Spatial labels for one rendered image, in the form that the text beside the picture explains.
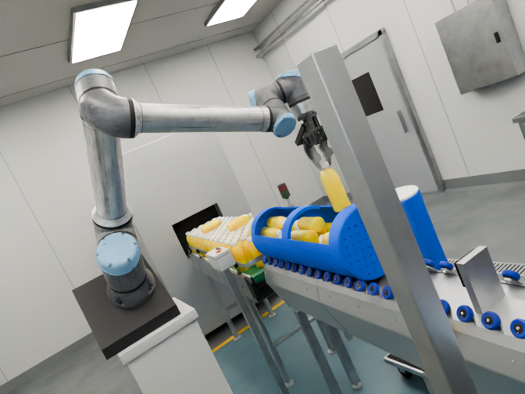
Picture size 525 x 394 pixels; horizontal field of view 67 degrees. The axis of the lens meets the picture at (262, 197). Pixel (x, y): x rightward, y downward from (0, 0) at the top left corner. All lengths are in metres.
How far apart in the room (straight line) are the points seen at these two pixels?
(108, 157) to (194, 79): 5.53
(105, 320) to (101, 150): 0.68
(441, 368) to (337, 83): 0.59
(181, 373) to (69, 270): 4.56
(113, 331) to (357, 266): 0.94
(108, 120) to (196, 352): 0.98
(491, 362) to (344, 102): 0.77
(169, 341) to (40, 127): 4.95
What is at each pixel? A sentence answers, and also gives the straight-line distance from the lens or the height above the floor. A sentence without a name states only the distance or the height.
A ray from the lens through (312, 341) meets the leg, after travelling 2.45.
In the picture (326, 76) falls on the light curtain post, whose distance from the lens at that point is 0.75.
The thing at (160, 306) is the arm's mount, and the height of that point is 1.16.
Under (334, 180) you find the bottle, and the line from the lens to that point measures 1.53.
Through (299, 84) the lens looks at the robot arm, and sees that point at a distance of 1.49.
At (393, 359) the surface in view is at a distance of 2.57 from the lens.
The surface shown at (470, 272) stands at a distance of 1.21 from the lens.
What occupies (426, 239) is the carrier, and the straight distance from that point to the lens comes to 2.20.
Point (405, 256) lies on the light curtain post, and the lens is 0.81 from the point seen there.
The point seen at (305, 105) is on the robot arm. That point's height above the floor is 1.64.
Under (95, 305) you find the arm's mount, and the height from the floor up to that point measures 1.27.
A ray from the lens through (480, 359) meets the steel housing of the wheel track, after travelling 1.24.
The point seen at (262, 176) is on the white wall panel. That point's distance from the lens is 6.94.
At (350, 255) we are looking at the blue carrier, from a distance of 1.48.
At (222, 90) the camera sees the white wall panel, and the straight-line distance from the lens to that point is 6.98.
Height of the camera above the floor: 1.60
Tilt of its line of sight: 8 degrees down
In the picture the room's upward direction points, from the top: 24 degrees counter-clockwise
